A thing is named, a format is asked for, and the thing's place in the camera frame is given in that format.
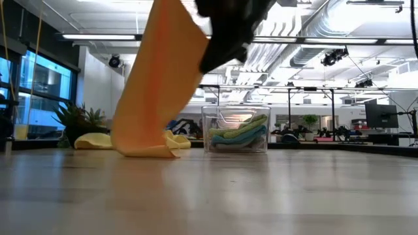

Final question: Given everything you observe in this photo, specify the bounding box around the background black metal rig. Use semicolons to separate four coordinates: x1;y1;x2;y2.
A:
199;83;337;138

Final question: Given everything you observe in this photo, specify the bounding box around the background potted plant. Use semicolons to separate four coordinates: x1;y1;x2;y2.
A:
302;114;319;142

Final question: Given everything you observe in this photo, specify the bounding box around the black computer monitor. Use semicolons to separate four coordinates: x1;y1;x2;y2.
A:
364;102;400;129

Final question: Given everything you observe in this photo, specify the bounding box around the potted succulent plant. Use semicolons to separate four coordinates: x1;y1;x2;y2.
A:
52;101;108;149

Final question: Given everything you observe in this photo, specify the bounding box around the yellow cable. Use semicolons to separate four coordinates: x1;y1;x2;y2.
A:
0;0;16;102
25;0;43;131

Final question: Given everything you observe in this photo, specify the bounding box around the teal microfiber towel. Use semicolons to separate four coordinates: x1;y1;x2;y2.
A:
210;125;268;147

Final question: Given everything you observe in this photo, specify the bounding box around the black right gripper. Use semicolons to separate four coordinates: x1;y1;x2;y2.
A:
195;0;277;74

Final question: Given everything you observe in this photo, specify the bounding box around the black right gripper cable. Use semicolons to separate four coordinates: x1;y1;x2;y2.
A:
410;0;418;59

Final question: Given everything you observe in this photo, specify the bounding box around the orange microfiber towel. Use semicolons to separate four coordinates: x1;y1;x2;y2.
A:
110;0;210;160

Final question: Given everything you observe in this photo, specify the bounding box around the green microfiber towel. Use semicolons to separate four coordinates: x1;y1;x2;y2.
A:
208;114;268;140

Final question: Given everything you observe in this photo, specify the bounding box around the clear plastic bin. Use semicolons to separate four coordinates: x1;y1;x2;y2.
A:
201;104;272;153

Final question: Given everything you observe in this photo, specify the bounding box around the yellow microfiber towel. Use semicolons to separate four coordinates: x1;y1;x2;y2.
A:
74;129;192;151

